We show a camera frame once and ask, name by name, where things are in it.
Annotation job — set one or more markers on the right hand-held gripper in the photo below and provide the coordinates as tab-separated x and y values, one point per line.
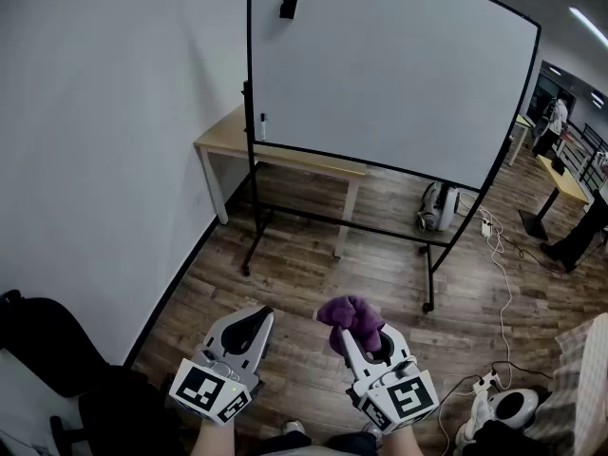
404	399

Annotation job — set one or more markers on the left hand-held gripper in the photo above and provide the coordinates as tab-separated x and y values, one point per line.
199	390

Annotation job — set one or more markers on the purple cloth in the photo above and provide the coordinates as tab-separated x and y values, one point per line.
354	318

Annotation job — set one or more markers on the whiteboard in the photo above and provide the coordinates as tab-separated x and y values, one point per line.
380	88

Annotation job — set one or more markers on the person's right forearm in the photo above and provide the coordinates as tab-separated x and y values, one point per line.
401	444

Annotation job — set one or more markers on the person's left forearm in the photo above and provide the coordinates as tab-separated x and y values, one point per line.
214	440

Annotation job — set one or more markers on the black whiteboard eraser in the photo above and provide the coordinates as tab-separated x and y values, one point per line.
289	5

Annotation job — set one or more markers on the person's right shoe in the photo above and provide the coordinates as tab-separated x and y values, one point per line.
373	430

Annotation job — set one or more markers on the person's shoe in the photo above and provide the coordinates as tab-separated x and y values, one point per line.
373	430
293	427

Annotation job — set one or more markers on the person's left shoe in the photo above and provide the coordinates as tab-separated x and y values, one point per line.
293	427

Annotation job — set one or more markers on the white power strip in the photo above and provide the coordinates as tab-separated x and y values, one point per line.
487	382
485	227

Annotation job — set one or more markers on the white sneaker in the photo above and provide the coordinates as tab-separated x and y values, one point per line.
472	421

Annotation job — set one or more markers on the white round device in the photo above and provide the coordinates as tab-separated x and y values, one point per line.
439	204
513	404

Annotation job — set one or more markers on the wooden table white legs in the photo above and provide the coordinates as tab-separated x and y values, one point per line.
228	136
521	126

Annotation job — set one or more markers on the black office chair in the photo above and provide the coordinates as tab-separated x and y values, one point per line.
43	340

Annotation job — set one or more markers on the checked fabric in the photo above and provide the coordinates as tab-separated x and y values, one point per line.
579	373

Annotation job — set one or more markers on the white marker pen black cap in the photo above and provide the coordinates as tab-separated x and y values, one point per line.
263	128

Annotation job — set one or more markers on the wooden desk black leg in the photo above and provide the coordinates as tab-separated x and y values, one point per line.
565	183

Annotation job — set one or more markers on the black railing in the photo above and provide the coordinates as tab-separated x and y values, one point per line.
589	155

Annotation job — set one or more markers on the long ceiling light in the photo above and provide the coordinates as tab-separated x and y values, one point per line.
589	26

